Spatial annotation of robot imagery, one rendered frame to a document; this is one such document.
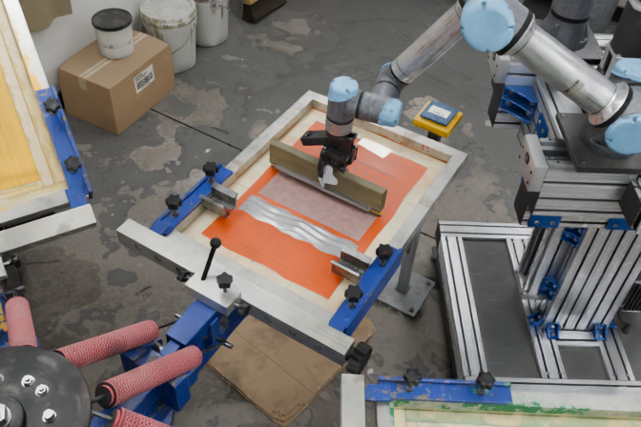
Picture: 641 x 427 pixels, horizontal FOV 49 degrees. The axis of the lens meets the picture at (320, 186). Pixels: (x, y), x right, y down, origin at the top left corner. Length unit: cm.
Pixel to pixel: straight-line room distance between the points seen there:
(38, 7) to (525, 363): 267
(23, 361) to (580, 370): 200
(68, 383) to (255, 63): 321
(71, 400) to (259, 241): 81
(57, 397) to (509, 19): 114
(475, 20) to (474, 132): 240
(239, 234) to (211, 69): 241
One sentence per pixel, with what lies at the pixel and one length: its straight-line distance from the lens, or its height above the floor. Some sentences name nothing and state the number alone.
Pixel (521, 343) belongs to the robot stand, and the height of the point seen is 21.
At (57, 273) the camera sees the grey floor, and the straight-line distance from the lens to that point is 322.
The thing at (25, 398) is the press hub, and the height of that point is 131.
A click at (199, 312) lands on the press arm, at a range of 168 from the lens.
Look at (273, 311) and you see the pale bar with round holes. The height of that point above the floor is 104.
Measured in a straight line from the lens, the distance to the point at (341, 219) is 199.
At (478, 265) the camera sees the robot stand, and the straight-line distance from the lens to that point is 295.
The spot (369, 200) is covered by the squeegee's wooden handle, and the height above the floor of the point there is 101.
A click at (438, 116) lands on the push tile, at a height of 97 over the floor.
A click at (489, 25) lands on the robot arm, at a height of 163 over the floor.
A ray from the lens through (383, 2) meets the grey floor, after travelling 500.
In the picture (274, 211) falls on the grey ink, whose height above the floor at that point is 96.
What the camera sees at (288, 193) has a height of 95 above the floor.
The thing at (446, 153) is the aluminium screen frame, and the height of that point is 99.
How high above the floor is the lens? 239
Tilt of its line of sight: 44 degrees down
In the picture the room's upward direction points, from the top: 4 degrees clockwise
